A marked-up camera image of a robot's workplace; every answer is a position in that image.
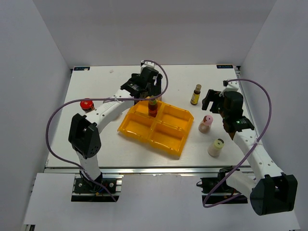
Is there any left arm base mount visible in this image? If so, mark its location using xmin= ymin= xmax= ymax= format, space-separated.
xmin=71 ymin=175 xmax=122 ymax=203

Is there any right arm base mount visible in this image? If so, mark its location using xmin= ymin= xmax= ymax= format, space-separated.
xmin=196 ymin=166 xmax=248 ymax=206

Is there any red-capped chili sauce jar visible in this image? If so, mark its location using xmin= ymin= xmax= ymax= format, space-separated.
xmin=79 ymin=100 xmax=95 ymax=113

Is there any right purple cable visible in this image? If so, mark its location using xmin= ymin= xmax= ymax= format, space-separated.
xmin=202 ymin=78 xmax=272 ymax=208

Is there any pink-capped spice shaker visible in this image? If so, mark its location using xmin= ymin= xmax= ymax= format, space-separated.
xmin=198 ymin=115 xmax=213 ymax=134

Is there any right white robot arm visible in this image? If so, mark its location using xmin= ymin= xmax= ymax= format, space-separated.
xmin=202 ymin=90 xmax=298 ymax=216

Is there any aluminium table frame rail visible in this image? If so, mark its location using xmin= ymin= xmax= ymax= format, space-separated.
xmin=43 ymin=166 xmax=253 ymax=176

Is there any red sauce bottle yellow cap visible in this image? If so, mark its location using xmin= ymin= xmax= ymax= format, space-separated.
xmin=148 ymin=98 xmax=158 ymax=117

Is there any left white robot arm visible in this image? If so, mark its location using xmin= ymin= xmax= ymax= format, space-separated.
xmin=68 ymin=66 xmax=162 ymax=192

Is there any right blue table sticker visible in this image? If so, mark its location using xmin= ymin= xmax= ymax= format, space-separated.
xmin=216 ymin=64 xmax=233 ymax=69

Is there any left blue table sticker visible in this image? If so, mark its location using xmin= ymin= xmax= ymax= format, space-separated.
xmin=73 ymin=66 xmax=90 ymax=71

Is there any yellow-capped white spice shaker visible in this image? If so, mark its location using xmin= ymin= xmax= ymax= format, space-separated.
xmin=207 ymin=139 xmax=224 ymax=157

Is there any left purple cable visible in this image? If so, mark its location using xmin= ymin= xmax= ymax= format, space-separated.
xmin=45 ymin=59 xmax=169 ymax=202

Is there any blue table sticker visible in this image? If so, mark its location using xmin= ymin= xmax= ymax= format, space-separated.
xmin=216 ymin=64 xmax=233 ymax=69
xmin=73 ymin=66 xmax=90 ymax=71

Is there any purple cable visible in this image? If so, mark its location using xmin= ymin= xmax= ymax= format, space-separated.
xmin=45 ymin=59 xmax=169 ymax=202
xmin=202 ymin=78 xmax=272 ymax=208

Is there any small brown yellow-label bottle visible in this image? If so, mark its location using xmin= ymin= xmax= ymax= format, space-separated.
xmin=190 ymin=84 xmax=202 ymax=105

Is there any yellow four-compartment plastic tray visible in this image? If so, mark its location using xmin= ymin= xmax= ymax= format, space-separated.
xmin=117 ymin=101 xmax=194 ymax=158

